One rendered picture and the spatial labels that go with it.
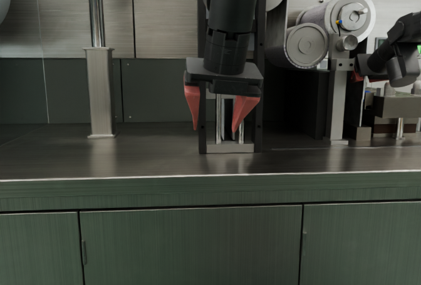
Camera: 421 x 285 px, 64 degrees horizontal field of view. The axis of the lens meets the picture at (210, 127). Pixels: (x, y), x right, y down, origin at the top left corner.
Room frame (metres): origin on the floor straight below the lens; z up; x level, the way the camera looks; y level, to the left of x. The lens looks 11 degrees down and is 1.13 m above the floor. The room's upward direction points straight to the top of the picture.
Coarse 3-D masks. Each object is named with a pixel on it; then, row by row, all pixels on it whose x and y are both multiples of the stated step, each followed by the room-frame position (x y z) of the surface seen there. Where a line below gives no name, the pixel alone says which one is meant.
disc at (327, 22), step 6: (336, 0) 0.98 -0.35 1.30; (366, 0) 0.99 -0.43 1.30; (330, 6) 0.98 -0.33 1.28; (372, 6) 0.99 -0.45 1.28; (330, 12) 0.98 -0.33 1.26; (372, 12) 0.99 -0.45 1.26; (324, 18) 0.98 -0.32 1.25; (372, 18) 0.99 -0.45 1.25; (330, 24) 0.98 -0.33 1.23; (372, 24) 0.99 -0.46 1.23; (330, 30) 0.98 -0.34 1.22; (366, 30) 0.99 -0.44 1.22; (360, 36) 0.99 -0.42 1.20; (366, 36) 0.99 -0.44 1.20
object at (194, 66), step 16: (208, 32) 0.45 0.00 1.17; (224, 32) 0.44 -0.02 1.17; (208, 48) 0.45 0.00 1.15; (224, 48) 0.44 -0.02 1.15; (240, 48) 0.44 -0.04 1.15; (192, 64) 0.47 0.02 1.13; (208, 64) 0.46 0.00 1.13; (224, 64) 0.44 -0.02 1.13; (240, 64) 0.45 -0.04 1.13; (192, 80) 0.45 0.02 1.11; (208, 80) 0.45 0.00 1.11; (240, 80) 0.45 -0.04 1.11; (256, 80) 0.45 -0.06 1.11
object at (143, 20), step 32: (64, 0) 1.25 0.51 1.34; (128, 0) 1.27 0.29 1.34; (160, 0) 1.28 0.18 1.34; (192, 0) 1.28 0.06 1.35; (320, 0) 1.32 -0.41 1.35; (384, 0) 1.34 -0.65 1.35; (416, 0) 1.35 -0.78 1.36; (64, 32) 1.25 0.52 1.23; (128, 32) 1.27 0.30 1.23; (160, 32) 1.28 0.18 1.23; (192, 32) 1.28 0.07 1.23; (384, 32) 1.34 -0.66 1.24
